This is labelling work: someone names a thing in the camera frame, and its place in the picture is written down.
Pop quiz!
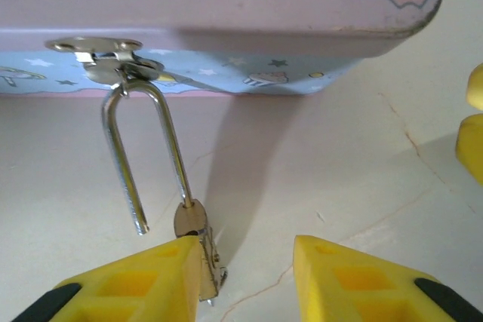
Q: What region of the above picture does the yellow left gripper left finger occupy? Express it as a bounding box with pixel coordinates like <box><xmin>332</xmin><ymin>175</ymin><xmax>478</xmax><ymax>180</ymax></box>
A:
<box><xmin>11</xmin><ymin>234</ymin><xmax>201</xmax><ymax>322</ymax></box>

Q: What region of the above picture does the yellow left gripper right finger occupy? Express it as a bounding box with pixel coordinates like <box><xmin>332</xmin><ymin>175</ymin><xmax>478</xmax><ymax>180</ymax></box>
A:
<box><xmin>293</xmin><ymin>234</ymin><xmax>483</xmax><ymax>322</ymax></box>

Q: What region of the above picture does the silver long shackle padlock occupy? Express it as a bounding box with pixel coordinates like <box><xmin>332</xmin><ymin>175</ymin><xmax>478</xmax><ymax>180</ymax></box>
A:
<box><xmin>100</xmin><ymin>76</ymin><xmax>227</xmax><ymax>302</ymax></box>

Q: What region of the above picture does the pastel cartoon tin box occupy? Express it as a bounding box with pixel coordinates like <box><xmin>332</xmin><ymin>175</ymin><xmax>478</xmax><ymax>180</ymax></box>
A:
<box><xmin>0</xmin><ymin>0</ymin><xmax>445</xmax><ymax>97</ymax></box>

